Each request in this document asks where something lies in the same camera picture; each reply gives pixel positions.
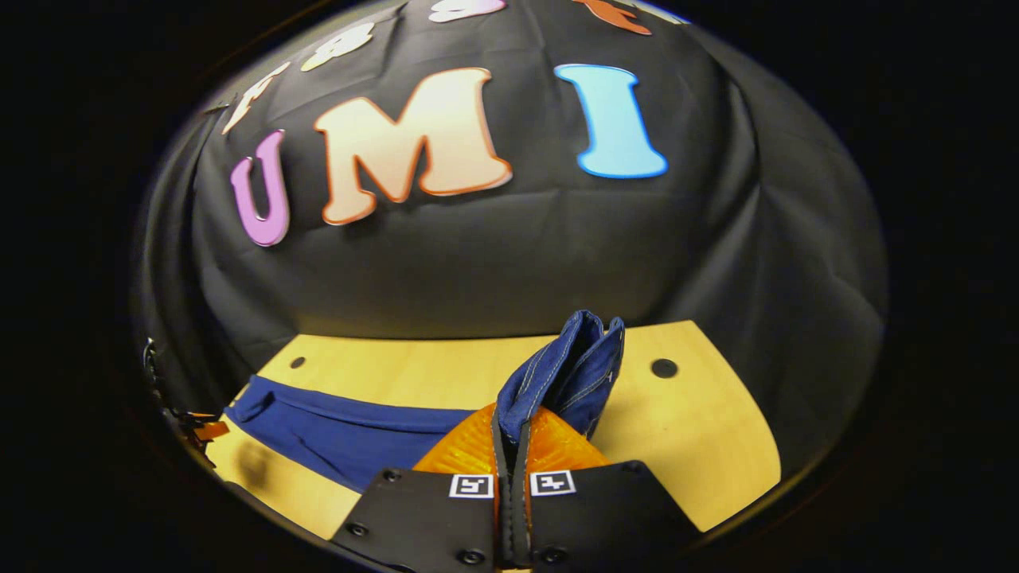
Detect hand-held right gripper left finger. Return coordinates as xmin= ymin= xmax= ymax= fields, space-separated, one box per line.
xmin=330 ymin=402 xmax=519 ymax=571

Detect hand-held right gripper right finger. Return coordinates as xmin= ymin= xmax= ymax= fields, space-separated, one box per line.
xmin=509 ymin=404 xmax=703 ymax=571

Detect blue jeans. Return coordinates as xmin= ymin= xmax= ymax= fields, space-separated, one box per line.
xmin=224 ymin=309 xmax=627 ymax=495

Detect black backdrop cloth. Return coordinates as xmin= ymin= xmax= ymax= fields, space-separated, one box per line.
xmin=131 ymin=0 xmax=889 ymax=480

